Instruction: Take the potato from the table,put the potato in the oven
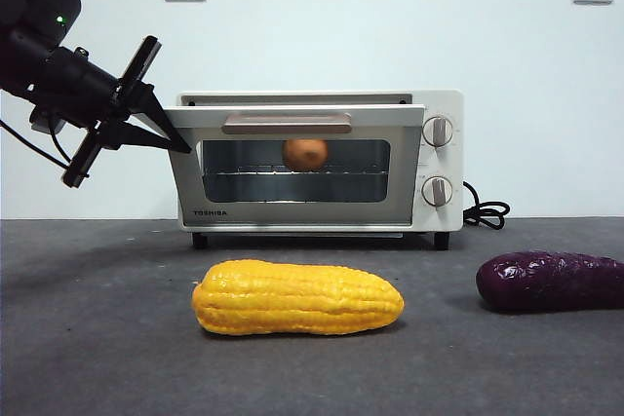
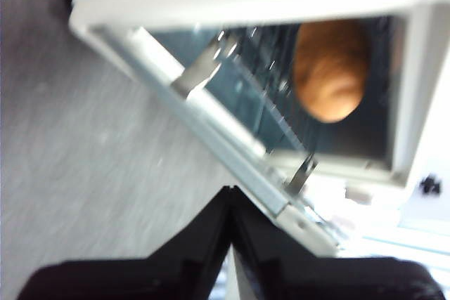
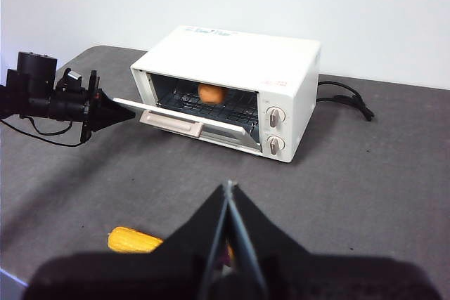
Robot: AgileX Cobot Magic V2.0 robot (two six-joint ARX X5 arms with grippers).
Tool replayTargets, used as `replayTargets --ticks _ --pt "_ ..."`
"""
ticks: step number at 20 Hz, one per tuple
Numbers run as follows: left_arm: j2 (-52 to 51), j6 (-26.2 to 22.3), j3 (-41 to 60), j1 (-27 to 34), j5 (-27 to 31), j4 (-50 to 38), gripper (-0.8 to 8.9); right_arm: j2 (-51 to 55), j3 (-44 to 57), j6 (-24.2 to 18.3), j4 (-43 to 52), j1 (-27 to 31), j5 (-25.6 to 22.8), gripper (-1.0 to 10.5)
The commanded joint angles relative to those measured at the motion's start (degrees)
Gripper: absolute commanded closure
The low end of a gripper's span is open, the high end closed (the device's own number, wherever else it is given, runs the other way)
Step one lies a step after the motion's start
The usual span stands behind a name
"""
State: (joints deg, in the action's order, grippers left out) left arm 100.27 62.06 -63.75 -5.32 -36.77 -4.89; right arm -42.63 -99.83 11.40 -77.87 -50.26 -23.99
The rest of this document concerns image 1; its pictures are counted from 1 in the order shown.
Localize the glass oven door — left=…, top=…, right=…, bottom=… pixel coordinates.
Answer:
left=168, top=103, right=426, bottom=233

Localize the brown potato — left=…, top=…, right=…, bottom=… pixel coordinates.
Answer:
left=282, top=137, right=329, bottom=172

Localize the white Toshiba toaster oven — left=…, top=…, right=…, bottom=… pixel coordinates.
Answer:
left=168, top=89, right=465, bottom=252

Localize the beige oven knob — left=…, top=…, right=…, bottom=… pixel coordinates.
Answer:
left=421, top=116, right=455, bottom=149
left=421, top=175, right=453, bottom=208

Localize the yellow corn cob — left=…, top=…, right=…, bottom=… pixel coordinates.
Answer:
left=191, top=260, right=406, bottom=338

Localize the purple eggplant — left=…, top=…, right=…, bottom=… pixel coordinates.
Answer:
left=476, top=250, right=624, bottom=313

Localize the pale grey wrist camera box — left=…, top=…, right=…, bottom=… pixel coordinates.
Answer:
left=28, top=111, right=67, bottom=135

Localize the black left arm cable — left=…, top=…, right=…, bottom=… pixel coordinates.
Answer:
left=0, top=118, right=74, bottom=170

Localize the metal oven wire rack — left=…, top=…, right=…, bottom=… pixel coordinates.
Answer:
left=204, top=168, right=389, bottom=179

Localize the black oven power cable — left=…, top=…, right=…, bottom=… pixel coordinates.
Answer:
left=461, top=180, right=512, bottom=231

